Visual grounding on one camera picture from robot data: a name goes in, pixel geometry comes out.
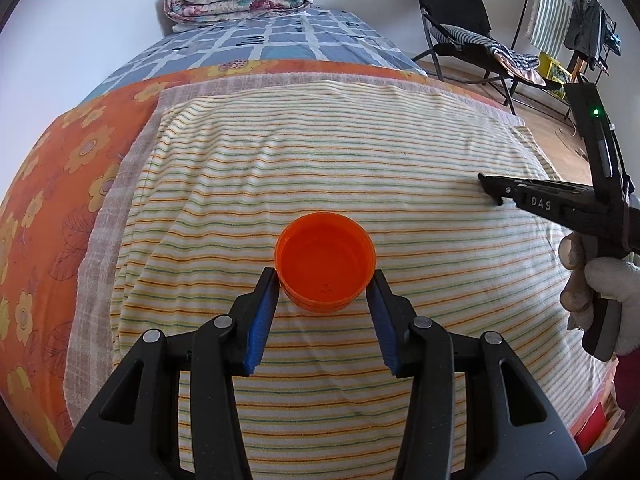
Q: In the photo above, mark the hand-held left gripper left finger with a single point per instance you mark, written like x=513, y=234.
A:
x=262, y=320

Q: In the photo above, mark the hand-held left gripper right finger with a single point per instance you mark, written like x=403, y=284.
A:
x=382, y=320

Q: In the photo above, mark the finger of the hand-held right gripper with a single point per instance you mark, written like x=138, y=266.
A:
x=500, y=187

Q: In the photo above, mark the orange plastic cup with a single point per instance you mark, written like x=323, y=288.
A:
x=325, y=260

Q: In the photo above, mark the red container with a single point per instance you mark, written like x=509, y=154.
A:
x=595, y=425

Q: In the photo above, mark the person's right hand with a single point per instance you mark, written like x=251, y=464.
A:
x=575, y=285

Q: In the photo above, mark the yellow box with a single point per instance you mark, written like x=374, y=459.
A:
x=552, y=67

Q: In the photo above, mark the striped cloth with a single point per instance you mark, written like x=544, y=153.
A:
x=475, y=40

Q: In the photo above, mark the yellow striped blanket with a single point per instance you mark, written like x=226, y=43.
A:
x=325, y=160

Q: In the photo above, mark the teal hanging cloth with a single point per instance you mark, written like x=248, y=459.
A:
x=614, y=42

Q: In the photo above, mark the dark hanging garment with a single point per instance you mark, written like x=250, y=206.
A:
x=585, y=25

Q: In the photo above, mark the grey striped towel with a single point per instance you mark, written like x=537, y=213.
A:
x=550, y=10

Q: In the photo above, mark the metal drying rack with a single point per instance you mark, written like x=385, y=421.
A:
x=523, y=2

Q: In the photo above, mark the orange floral bedsheet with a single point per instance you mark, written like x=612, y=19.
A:
x=50, y=185

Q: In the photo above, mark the blue plaid bedsheet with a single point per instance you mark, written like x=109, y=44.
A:
x=280, y=35

